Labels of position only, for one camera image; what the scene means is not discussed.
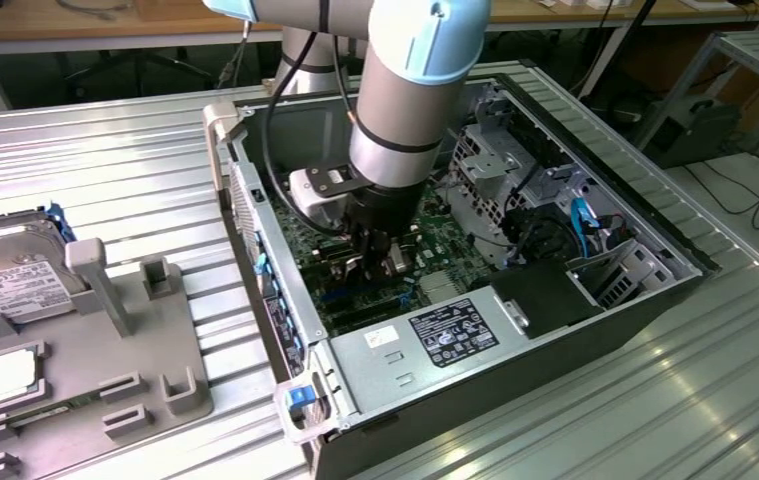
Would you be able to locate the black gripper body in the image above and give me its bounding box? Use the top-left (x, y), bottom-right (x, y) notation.
top-left (343, 183), bottom-right (426, 237)

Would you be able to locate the graphics card with fan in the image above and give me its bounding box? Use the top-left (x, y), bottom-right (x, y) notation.
top-left (322, 238), bottom-right (419, 290)

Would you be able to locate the green motherboard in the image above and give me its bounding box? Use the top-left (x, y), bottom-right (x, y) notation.
top-left (269, 187), bottom-right (494, 336)

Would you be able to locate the silver chipset heat sink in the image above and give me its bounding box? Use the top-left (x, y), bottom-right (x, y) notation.
top-left (417, 272), bottom-right (467, 305)

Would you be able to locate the metal disk bay cage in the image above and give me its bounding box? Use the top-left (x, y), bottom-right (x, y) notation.
top-left (445, 82), bottom-right (594, 261)

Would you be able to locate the black expansion slot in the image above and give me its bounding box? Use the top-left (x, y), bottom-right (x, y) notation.
top-left (330, 295), bottom-right (409, 327)

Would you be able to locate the black plastic air shroud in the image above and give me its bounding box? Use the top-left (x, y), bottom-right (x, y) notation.
top-left (489, 259), bottom-right (607, 341)

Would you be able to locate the grey power supply unit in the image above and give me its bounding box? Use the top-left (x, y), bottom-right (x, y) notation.
top-left (315, 284), bottom-right (534, 426)

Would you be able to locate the open black PC case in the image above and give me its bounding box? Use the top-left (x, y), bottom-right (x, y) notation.
top-left (202, 72), bottom-right (721, 480)

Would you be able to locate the blue case latch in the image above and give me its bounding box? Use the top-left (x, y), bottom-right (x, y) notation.
top-left (285, 384), bottom-right (318, 412)

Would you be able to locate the black box under desk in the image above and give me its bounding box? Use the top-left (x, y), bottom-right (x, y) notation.
top-left (658, 97), bottom-right (745, 169)

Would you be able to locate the grey parts rack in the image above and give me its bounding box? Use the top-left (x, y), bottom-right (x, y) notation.
top-left (0, 238), bottom-right (218, 480)

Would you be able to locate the silver hard disk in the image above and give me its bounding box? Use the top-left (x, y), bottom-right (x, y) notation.
top-left (0, 207), bottom-right (84, 324)

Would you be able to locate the wooden desk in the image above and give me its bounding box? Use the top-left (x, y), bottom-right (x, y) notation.
top-left (0, 0), bottom-right (759, 111)

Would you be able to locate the green RAM stick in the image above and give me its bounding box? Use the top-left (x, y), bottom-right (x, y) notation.
top-left (4, 392), bottom-right (104, 431)

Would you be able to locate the silver CPU chip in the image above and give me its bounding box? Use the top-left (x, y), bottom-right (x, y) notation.
top-left (0, 349), bottom-right (44, 401)

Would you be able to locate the black power wire bundle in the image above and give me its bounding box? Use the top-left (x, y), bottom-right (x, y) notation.
top-left (505, 207), bottom-right (587, 265)

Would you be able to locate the black camera cable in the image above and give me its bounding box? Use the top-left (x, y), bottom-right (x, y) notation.
top-left (265, 29), bottom-right (354, 236)

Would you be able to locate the blue data wire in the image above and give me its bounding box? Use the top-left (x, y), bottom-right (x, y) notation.
top-left (569, 197), bottom-right (602, 260)

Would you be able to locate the hanging cable with plug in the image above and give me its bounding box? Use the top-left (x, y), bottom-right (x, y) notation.
top-left (220, 19), bottom-right (253, 89)

